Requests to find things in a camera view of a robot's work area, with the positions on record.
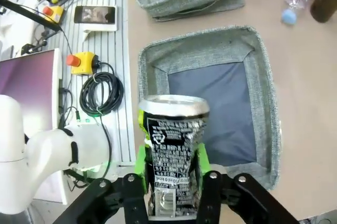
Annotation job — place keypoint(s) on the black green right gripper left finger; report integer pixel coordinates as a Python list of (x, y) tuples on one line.
[(139, 167)]

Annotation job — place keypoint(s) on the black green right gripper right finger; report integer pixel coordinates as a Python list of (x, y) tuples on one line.
[(210, 181)]

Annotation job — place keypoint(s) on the crushed black drink can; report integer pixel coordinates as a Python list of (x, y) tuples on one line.
[(172, 153)]

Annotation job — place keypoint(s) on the clear plastic bottle blue cap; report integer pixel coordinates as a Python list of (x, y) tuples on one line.
[(294, 2)]

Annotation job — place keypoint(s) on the brown glass bottle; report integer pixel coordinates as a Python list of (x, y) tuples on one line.
[(324, 0)]

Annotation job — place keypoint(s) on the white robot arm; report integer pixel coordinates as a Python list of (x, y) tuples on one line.
[(39, 153)]

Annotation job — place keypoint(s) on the yellow emergency stop button box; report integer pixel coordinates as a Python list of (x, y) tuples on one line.
[(54, 13), (80, 63)]

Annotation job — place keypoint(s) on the white framed monitor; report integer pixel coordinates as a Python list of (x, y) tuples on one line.
[(30, 87)]

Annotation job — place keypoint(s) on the black smartphone on white stand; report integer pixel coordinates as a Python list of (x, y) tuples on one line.
[(95, 17)]

